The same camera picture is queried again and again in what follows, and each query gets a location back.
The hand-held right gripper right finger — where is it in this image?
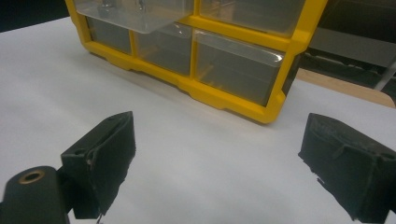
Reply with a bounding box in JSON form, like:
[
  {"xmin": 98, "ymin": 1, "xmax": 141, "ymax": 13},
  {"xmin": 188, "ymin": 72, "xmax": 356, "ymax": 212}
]
[{"xmin": 298, "ymin": 112, "xmax": 396, "ymax": 223}]

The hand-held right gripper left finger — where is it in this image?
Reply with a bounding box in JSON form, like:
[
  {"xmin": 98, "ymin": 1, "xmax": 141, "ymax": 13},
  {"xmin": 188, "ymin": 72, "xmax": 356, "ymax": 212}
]
[{"xmin": 60, "ymin": 111, "xmax": 137, "ymax": 220}]

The yellow black drawer organizer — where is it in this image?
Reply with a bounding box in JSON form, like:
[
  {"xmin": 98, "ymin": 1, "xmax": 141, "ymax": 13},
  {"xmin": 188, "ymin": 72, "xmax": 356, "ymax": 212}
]
[{"xmin": 64, "ymin": 0, "xmax": 329, "ymax": 125}]

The clear plastic drawer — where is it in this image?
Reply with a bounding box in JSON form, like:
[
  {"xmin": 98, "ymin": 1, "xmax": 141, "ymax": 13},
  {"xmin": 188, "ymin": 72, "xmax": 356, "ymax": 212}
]
[{"xmin": 73, "ymin": 0, "xmax": 195, "ymax": 35}]

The wooden table board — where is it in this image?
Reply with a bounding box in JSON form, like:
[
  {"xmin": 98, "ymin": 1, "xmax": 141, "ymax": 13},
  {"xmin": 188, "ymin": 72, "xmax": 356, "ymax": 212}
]
[{"xmin": 294, "ymin": 68, "xmax": 396, "ymax": 109}]

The white table cover sheet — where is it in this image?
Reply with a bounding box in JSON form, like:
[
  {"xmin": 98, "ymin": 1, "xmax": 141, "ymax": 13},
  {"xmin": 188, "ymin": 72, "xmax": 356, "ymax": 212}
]
[{"xmin": 0, "ymin": 16, "xmax": 396, "ymax": 224}]

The set of clear organizer drawers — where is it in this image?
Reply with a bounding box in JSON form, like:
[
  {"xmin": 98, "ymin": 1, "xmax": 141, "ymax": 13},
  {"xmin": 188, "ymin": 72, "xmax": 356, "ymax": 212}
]
[{"xmin": 85, "ymin": 0, "xmax": 306, "ymax": 107}]

